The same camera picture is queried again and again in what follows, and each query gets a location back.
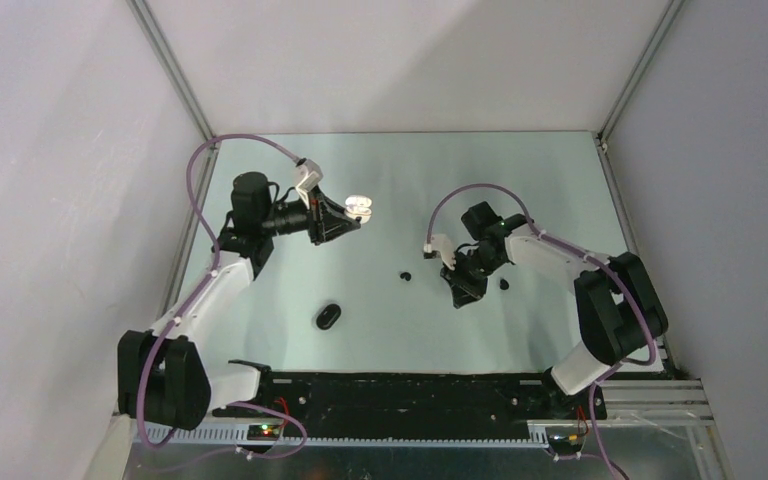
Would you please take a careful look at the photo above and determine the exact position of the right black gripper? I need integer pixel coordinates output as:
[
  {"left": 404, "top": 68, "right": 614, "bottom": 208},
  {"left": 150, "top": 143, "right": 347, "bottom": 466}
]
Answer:
[{"left": 441, "top": 247, "right": 505, "bottom": 308}]

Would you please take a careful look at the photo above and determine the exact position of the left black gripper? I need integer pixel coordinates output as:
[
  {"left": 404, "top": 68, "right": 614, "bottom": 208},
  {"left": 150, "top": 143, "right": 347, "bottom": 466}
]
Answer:
[{"left": 260, "top": 185, "right": 359, "bottom": 246}]

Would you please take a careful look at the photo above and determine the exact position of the white earbud charging case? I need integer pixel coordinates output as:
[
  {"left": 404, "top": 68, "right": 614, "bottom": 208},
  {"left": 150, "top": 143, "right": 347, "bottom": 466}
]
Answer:
[{"left": 344, "top": 195, "right": 373, "bottom": 224}]

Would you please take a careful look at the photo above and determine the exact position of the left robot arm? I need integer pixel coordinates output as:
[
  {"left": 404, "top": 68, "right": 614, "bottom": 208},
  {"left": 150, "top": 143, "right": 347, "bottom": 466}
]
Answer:
[{"left": 117, "top": 170, "right": 372, "bottom": 430}]

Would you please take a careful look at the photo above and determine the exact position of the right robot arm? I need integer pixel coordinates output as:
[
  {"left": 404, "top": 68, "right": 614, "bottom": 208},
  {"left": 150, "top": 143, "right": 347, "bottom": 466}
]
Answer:
[{"left": 423, "top": 202, "right": 668, "bottom": 418}]

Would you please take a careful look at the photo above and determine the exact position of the black charging case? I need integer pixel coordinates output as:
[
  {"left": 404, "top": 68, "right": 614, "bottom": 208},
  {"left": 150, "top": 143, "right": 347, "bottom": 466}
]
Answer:
[{"left": 314, "top": 303, "right": 342, "bottom": 331}]

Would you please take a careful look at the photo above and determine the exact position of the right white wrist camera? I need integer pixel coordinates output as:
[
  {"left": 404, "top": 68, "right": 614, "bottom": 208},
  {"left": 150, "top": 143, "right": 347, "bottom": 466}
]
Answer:
[{"left": 422, "top": 234, "right": 456, "bottom": 271}]

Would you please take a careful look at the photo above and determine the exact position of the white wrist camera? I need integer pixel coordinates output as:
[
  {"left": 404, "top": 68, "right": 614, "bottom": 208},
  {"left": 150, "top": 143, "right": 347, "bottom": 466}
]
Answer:
[
  {"left": 422, "top": 234, "right": 456, "bottom": 271},
  {"left": 294, "top": 158, "right": 323, "bottom": 208}
]

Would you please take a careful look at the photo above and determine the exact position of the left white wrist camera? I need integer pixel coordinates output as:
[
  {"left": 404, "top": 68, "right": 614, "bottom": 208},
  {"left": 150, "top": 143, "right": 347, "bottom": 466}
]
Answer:
[{"left": 294, "top": 158, "right": 323, "bottom": 208}]

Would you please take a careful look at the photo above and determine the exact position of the aluminium frame rail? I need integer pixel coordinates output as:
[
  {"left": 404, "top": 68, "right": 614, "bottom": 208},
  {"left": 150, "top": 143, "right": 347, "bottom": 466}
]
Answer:
[{"left": 112, "top": 378, "right": 717, "bottom": 452}]

